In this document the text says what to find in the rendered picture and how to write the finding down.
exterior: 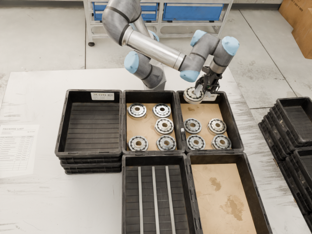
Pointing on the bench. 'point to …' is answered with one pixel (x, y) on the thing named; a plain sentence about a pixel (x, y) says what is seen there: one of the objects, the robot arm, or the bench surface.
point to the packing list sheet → (17, 149)
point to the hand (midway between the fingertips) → (199, 94)
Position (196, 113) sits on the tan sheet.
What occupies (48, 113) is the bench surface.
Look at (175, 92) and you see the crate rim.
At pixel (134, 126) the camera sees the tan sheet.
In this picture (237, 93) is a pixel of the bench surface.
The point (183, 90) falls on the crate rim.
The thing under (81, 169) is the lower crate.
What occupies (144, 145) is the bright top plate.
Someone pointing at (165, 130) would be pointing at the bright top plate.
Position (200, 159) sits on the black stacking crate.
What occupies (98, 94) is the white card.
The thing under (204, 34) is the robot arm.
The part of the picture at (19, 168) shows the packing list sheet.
